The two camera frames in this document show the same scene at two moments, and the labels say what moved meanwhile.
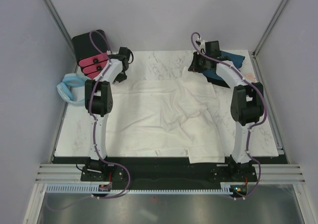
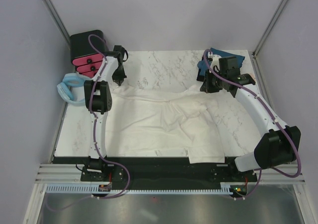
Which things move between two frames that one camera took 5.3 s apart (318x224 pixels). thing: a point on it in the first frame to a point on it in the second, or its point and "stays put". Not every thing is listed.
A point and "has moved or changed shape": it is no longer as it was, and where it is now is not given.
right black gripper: x=194 y=67 to x=206 y=87
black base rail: x=235 y=172 stays put
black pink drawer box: x=92 y=50 has moved or changed shape
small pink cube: x=250 y=76 stays put
